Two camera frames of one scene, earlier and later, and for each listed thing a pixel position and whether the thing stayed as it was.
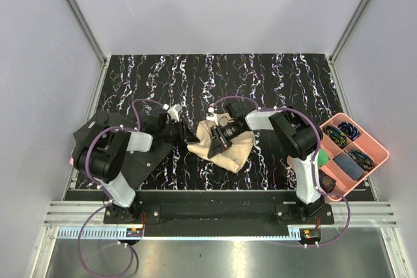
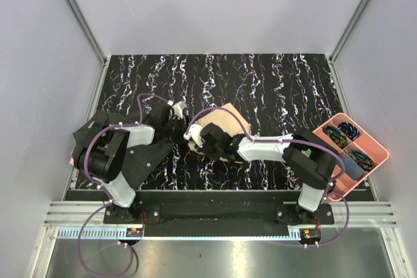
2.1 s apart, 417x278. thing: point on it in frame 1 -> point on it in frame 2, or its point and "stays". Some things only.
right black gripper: (219, 142) -> (204, 147)
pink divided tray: (354, 155) stays
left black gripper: (184, 131) stays
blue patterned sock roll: (350, 131) stays
